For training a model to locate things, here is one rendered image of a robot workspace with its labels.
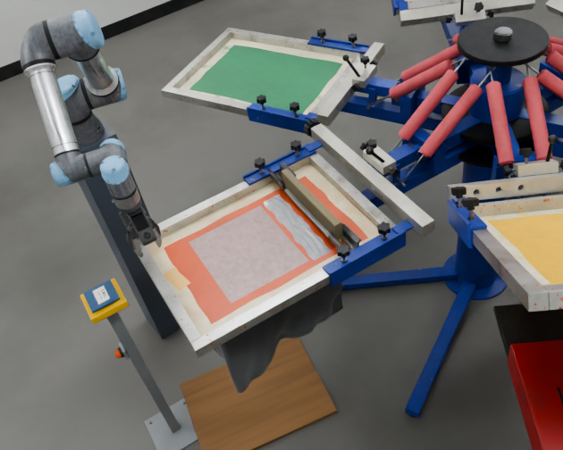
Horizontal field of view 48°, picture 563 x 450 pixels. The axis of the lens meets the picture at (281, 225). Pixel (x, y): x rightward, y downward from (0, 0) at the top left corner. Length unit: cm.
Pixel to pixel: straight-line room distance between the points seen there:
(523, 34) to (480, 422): 156
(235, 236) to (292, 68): 108
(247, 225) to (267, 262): 20
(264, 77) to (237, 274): 119
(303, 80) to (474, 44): 87
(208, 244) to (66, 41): 82
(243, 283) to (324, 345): 104
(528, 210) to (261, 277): 87
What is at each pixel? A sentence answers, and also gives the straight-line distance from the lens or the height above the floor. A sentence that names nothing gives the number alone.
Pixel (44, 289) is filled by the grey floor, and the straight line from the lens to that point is 380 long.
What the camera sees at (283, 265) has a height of 96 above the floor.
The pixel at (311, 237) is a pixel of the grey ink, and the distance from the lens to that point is 222.
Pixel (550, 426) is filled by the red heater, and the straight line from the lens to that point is 169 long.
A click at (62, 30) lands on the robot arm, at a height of 175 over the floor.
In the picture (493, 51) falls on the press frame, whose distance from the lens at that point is 241.
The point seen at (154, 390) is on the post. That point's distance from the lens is 271.
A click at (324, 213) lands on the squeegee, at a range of 215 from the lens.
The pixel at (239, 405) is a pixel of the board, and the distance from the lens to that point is 298.
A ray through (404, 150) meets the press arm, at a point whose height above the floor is 104.
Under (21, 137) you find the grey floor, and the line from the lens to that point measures 504.
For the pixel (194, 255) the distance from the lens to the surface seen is 227.
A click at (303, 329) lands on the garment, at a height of 68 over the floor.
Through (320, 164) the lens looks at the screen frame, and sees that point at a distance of 245.
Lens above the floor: 258
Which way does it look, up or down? 45 degrees down
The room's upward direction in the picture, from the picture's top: 12 degrees counter-clockwise
